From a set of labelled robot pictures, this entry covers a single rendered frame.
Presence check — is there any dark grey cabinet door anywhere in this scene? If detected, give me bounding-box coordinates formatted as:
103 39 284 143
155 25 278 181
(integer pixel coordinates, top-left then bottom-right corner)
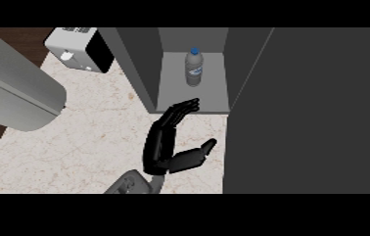
221 26 370 195

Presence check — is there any grey open cabinet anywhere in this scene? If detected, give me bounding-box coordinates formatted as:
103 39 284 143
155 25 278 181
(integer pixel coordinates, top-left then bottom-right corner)
97 26 275 116

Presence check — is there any white and black appliance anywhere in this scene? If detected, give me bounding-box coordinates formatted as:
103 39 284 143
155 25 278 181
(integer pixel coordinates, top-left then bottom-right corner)
43 26 116 74

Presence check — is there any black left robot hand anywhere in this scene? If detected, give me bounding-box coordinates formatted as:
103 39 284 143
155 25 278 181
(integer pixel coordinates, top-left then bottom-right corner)
141 97 218 176

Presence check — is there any large pale grey rounded appliance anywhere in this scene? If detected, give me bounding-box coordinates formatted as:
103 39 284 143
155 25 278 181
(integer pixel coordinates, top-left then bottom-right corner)
0 38 68 133

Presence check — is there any clear bottled water, blue cap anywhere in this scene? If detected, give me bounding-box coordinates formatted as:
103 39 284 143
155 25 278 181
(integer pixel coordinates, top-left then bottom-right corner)
184 47 205 88

